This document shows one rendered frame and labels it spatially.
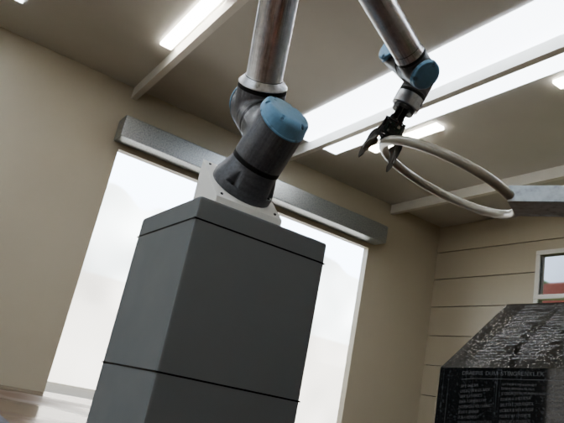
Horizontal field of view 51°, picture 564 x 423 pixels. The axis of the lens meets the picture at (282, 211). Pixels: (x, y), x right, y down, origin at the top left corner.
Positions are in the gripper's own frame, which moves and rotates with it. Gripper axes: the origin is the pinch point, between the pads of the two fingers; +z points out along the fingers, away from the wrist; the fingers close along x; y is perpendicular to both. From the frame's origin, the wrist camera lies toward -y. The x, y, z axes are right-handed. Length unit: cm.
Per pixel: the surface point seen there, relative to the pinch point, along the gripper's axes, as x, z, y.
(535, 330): 61, 25, 23
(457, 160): 21.3, -6.3, 23.9
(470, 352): 50, 38, 18
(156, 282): -31, 63, 42
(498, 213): 43.3, -6.6, -7.6
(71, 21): -397, -78, -422
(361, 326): 74, 62, -784
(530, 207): 46.4, -6.9, 14.0
